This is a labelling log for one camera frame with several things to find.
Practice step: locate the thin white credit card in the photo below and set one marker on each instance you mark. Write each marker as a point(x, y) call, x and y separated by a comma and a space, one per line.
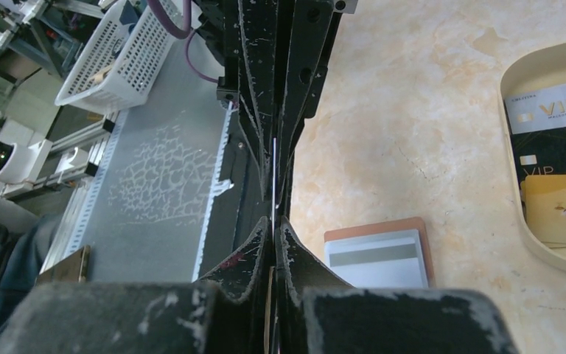
point(274, 173)

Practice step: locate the white card with stripe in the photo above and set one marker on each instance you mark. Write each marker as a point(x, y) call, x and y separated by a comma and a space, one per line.
point(378, 261)

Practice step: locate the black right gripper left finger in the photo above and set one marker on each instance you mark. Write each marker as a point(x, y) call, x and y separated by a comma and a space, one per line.
point(222, 312)

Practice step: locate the yellow credit cards stack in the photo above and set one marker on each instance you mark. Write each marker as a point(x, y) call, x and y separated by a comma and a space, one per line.
point(545, 207)

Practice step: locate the black VIP card in tray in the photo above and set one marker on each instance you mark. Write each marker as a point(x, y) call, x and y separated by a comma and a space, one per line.
point(538, 153)

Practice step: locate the tan leather card holder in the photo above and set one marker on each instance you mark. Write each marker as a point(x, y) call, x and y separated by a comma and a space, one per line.
point(414, 227)

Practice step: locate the person in dark clothing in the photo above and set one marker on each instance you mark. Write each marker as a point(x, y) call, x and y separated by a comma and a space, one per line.
point(0, 273)

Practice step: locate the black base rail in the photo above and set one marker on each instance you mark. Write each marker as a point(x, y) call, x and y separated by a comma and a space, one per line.
point(234, 203)

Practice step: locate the white perforated plastic basket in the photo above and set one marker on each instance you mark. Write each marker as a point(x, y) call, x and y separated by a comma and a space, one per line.
point(120, 62)

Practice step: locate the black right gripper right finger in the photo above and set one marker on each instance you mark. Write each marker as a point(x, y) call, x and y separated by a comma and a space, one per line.
point(321, 313)

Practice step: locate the white black card in tray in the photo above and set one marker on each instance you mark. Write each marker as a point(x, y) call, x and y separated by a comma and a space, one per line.
point(540, 110)

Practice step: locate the cream plastic tray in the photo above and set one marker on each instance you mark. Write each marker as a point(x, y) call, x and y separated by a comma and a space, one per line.
point(541, 69)

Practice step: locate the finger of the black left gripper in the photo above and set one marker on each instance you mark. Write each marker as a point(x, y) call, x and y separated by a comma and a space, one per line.
point(309, 27)
point(257, 29)

